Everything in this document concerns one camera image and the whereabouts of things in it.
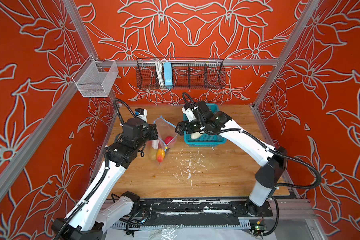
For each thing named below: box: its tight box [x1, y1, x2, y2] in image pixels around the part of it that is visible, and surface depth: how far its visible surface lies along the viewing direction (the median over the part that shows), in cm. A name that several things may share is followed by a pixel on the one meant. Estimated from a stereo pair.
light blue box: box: [163, 62, 173, 87], surface depth 92 cm
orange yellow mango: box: [156, 148, 165, 163], surface depth 87 cm
